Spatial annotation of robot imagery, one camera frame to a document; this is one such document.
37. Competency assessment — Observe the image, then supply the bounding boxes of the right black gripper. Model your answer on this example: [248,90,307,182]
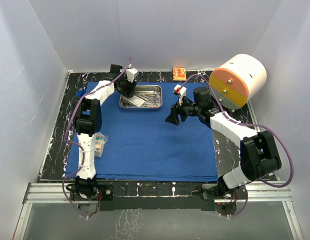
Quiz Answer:
[165,95,201,125]

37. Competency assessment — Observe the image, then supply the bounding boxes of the metal instrument tray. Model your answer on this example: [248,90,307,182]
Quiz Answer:
[119,85,163,111]

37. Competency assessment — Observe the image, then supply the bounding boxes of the blue surgical drape cloth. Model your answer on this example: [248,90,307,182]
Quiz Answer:
[65,82,218,182]

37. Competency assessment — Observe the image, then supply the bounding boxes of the green packaged surgical supplies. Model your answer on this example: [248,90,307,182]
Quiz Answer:
[94,133,110,158]

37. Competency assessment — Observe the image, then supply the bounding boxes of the glove packet teal orange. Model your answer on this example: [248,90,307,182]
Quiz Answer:
[94,133,107,154]

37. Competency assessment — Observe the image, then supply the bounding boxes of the white suture packet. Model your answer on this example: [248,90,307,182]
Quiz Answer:
[128,96,145,107]

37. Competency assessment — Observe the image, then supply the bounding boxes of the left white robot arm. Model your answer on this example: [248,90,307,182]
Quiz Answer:
[73,64,139,200]

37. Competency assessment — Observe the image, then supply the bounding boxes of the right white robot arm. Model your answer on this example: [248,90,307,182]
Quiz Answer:
[165,84,282,199]

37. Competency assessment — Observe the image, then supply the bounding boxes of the steel surgical scissors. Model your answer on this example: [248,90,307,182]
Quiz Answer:
[136,93,162,108]

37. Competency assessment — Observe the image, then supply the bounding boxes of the small orange circuit board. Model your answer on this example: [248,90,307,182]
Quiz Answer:
[172,67,187,82]

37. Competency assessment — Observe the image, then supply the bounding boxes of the small blue plastic tool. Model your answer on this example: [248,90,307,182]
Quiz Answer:
[76,87,86,98]

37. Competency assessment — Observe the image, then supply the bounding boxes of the white cylindrical drawer container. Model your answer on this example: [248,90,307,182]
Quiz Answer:
[208,53,267,110]

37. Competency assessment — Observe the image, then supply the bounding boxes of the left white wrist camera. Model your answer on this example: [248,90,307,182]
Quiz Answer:
[125,64,139,83]

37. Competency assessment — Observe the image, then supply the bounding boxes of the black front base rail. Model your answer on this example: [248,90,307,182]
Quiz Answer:
[66,181,246,213]

